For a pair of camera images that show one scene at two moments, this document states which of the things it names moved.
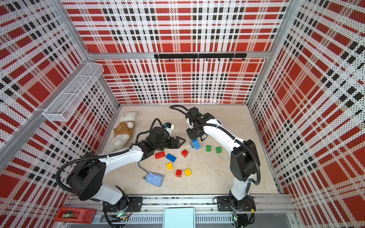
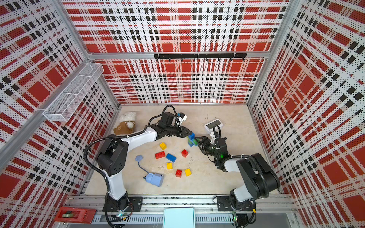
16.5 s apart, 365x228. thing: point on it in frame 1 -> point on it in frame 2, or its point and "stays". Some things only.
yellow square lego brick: [169, 166] stays
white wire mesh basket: [62, 108] stays
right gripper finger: [201, 139] -> [204, 149]
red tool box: [77, 215] stays
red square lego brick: [178, 173] stays
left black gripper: [172, 145] -> [181, 132]
